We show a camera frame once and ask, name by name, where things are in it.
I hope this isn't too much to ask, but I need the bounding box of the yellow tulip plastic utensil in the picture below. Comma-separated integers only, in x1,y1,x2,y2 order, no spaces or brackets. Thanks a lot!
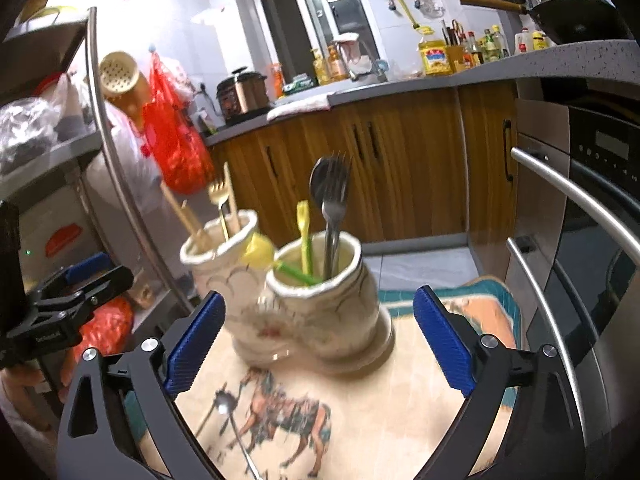
296,200,314,276

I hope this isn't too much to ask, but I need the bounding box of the steel fork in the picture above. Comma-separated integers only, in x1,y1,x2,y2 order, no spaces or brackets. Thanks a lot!
321,154,350,281

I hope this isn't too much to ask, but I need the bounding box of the wooden chopstick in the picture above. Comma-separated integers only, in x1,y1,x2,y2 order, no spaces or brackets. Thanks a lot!
160,180,214,254
224,162,242,234

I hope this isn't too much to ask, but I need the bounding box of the left hand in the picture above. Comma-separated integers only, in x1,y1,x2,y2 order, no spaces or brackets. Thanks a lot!
1,364,53,432

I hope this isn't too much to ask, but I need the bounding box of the red bag on shelf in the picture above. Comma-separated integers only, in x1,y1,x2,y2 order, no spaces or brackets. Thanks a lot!
73,296,134,362

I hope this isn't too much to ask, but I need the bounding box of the small steel spoon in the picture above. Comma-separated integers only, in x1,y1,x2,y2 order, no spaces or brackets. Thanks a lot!
214,388,262,480

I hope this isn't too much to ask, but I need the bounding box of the horse print table mat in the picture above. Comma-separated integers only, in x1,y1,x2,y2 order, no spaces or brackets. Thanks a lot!
124,276,524,480

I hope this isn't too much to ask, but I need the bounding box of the ceramic floral utensil holder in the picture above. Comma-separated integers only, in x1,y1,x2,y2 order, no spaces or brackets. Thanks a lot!
180,210,395,375

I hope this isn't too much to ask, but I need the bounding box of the gold fork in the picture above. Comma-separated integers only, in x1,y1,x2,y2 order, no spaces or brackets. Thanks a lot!
207,180,230,240

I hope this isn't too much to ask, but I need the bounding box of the red plastic bag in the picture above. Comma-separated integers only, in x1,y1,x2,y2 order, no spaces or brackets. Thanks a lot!
142,51,215,195

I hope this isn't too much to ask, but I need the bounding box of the beige perforated colander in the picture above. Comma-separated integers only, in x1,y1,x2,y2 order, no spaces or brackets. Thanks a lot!
99,51,151,132

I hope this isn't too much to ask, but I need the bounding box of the steel spoon in holder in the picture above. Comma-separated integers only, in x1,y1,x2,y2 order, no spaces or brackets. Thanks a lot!
309,156,332,209

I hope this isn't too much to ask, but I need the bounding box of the pressure cooker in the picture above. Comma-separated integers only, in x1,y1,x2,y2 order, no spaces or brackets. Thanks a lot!
216,67,271,126

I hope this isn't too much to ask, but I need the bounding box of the metal rack pole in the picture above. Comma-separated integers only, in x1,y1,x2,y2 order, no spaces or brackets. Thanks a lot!
86,6,196,316

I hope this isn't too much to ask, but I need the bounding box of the white folded cloth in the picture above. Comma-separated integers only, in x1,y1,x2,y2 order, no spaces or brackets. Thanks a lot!
266,93,331,122

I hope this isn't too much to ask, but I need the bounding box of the wooden knife block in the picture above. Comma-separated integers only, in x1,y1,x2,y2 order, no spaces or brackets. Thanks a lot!
446,46,468,74

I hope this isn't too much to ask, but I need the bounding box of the yellow oil bottle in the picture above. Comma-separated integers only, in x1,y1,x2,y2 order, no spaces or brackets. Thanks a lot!
418,26,452,76

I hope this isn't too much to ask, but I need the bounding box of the black wok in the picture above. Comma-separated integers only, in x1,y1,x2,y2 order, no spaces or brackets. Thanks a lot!
459,0,631,44

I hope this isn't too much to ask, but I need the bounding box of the steel oven handle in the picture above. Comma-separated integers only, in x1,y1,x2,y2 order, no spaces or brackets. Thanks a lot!
511,148,640,266

